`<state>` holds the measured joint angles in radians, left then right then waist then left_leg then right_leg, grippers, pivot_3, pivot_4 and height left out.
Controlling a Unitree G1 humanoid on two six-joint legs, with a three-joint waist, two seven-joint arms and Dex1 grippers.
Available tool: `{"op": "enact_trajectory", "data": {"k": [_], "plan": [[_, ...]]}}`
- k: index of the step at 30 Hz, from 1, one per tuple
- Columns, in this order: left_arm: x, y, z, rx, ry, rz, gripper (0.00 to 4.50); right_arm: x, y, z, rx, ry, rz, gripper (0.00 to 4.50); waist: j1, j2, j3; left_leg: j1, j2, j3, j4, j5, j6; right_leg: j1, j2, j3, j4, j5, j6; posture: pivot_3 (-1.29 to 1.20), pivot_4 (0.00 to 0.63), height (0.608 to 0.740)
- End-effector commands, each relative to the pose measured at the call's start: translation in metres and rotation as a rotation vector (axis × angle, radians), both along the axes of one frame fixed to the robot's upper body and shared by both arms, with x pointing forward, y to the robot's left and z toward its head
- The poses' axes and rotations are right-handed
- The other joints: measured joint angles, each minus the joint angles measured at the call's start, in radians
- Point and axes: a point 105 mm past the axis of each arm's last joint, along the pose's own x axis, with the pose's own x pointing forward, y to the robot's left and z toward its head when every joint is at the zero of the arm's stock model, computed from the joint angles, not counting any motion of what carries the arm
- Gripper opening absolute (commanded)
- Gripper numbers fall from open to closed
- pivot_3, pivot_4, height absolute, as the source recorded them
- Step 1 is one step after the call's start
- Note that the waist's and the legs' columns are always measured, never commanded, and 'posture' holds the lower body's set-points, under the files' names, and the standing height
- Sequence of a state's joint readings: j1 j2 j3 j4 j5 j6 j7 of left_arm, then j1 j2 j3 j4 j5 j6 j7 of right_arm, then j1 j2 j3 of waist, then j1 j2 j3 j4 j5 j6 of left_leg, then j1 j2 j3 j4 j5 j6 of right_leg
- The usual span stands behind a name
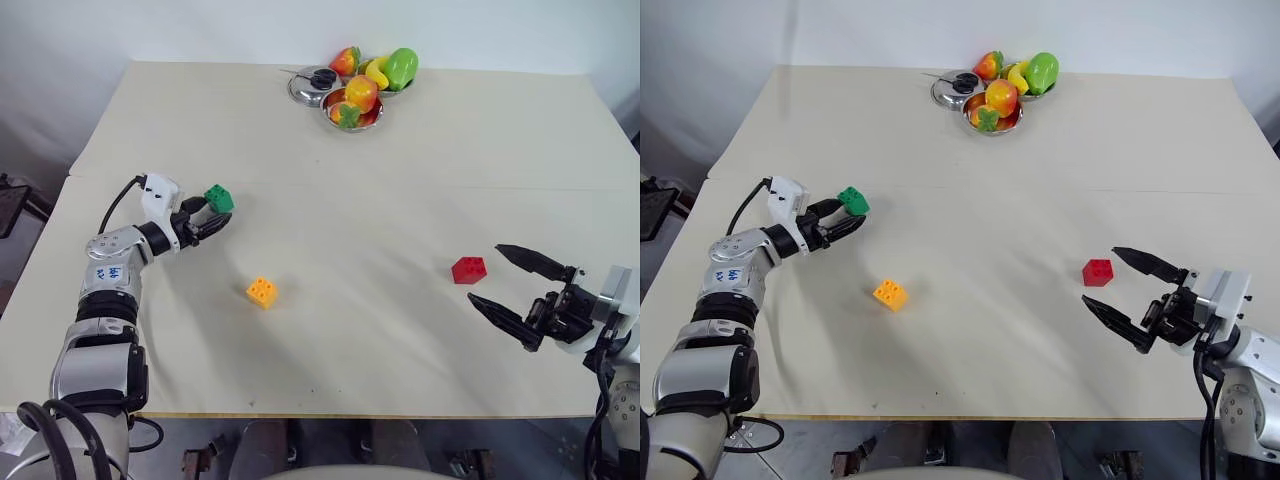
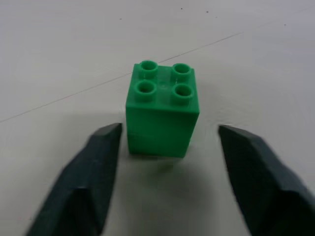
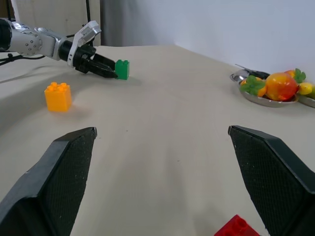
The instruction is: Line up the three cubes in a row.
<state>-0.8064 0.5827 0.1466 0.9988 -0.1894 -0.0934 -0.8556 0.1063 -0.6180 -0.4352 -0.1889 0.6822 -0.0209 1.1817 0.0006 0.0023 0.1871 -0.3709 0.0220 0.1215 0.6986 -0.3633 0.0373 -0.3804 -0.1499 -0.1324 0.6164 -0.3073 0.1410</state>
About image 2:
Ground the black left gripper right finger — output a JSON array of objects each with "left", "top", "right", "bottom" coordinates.
[{"left": 218, "top": 124, "right": 315, "bottom": 236}]

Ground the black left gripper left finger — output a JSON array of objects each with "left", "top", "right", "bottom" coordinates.
[{"left": 24, "top": 122, "right": 123, "bottom": 236}]

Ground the green studded building block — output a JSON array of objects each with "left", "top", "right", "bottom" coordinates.
[{"left": 125, "top": 59, "right": 200, "bottom": 158}]

